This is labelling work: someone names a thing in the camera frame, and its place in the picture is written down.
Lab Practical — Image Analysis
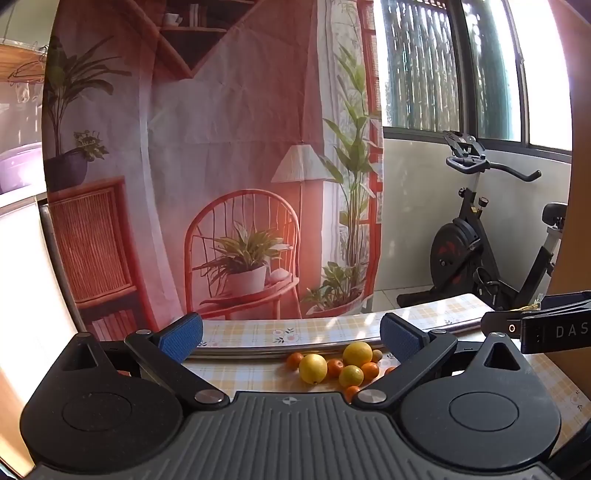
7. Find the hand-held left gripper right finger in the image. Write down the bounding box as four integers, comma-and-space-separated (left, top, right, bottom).
353, 313, 522, 409

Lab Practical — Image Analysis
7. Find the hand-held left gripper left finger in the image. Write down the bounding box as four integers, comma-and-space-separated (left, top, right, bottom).
60, 313, 230, 409

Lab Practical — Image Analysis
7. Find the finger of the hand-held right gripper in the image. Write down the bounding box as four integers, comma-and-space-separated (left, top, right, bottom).
540, 291, 591, 310
481, 300, 591, 334

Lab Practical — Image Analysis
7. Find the large yellow grapefruit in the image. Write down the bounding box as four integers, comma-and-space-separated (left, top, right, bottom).
342, 340, 374, 367

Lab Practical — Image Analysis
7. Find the yellow-green round citrus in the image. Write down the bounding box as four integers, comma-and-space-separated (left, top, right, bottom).
339, 364, 365, 388

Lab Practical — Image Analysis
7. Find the yellow lemon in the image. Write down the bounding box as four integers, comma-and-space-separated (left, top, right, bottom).
298, 353, 329, 385

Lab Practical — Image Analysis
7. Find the yellow plaid floral tablecloth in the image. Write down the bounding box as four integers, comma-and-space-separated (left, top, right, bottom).
182, 293, 591, 444

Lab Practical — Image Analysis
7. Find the long metal pole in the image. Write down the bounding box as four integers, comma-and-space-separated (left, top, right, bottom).
189, 302, 542, 361

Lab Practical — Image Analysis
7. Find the black exercise bike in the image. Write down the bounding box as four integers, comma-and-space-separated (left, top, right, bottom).
397, 130, 571, 311

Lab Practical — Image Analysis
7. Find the white cabinet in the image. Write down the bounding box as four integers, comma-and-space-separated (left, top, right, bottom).
0, 187, 79, 467

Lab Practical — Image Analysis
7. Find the printed room backdrop cloth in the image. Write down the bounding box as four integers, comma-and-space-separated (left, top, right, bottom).
41, 0, 385, 333

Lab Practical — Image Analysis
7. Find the purple plastic basin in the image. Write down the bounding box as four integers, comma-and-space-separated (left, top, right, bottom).
0, 142, 43, 195

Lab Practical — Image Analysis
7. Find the barred window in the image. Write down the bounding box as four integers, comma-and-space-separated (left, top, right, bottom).
374, 0, 573, 162

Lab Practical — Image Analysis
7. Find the wire clothes hanger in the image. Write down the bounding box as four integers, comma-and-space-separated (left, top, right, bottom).
7, 46, 49, 86

